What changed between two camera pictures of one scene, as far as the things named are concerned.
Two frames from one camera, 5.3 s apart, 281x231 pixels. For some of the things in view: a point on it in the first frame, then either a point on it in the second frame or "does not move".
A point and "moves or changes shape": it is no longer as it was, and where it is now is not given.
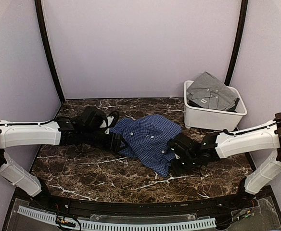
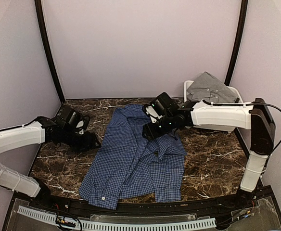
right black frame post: x=241 y=30 does not move
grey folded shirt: x=208 y=91 does not move
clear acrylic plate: x=142 y=217 does not move
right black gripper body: x=189 y=163 to x=167 y=125
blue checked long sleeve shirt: x=148 y=137 moves or changes shape
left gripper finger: x=121 y=138 to x=95 y=141
